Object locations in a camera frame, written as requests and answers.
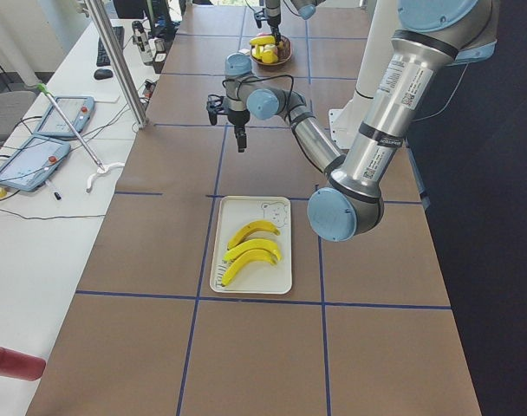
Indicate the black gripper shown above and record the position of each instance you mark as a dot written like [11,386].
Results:
[272,18]
[237,119]

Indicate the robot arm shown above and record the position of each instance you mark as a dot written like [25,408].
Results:
[304,8]
[408,44]

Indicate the brown wicker basket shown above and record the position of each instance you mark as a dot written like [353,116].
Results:
[284,52]

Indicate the pale peach fruit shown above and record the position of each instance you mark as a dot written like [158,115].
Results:
[271,47]

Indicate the yellow star fruit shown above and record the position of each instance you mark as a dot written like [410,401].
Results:
[256,52]

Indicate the yellow lemon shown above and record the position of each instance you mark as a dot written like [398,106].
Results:
[269,57]

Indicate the silver rod on stand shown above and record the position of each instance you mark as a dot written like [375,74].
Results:
[102,168]

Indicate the cream bear tray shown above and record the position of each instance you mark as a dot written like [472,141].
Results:
[257,277]

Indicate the black computer mouse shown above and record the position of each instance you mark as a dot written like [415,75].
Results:
[103,74]

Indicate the lower blue teach pendant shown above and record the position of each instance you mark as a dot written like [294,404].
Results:
[32,163]

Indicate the red fire extinguisher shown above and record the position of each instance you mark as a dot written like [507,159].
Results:
[18,365]

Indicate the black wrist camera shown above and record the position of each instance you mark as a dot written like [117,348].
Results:
[215,108]
[260,17]

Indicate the aluminium frame post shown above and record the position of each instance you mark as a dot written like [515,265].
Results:
[105,30]

